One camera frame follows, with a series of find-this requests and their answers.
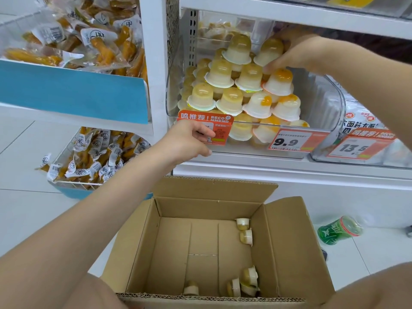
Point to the white noodle packet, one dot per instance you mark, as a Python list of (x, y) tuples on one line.
[(360, 120)]

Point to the brown cardboard box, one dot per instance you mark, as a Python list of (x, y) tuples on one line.
[(289, 241)]

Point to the person's left thumb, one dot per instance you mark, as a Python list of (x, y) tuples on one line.
[(201, 151)]

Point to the small loose jelly cup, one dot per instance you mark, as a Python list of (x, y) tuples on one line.
[(251, 275), (234, 288), (191, 288), (250, 290), (247, 237), (243, 223)]

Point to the orange promotion tag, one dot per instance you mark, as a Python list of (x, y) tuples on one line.
[(220, 120)]

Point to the white shelf unit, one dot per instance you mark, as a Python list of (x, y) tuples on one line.
[(322, 189)]

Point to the green plastic bottle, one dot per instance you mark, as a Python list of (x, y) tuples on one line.
[(338, 231)]

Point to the person's right thumb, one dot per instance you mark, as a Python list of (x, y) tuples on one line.
[(276, 64)]

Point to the large orange price tag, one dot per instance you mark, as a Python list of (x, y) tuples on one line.
[(357, 146)]

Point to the person's right forearm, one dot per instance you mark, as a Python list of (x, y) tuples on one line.
[(367, 77)]

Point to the white orange price tag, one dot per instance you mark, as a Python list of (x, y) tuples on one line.
[(291, 141)]

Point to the person's right leg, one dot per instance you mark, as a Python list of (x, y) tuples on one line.
[(376, 289)]

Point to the person's left hand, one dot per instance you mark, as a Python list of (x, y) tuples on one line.
[(183, 138)]

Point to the pile of jelly cups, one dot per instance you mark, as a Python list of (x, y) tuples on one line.
[(222, 73)]

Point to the person's leg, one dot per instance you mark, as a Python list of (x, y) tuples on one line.
[(96, 296), (376, 289)]

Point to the heap of yellow snack packets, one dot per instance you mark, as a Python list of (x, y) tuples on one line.
[(96, 157), (103, 44)]

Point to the clear plastic bin with packets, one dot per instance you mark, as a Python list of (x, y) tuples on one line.
[(396, 154)]

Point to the yellow white jelly cup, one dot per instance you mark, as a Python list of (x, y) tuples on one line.
[(268, 49)]

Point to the clear plastic display bin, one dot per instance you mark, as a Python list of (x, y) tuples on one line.
[(322, 102)]

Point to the person's left leg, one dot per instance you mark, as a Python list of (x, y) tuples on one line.
[(96, 296)]

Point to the person's left forearm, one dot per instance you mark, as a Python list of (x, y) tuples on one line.
[(80, 228)]

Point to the person's right hand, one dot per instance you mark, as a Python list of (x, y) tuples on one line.
[(301, 51)]

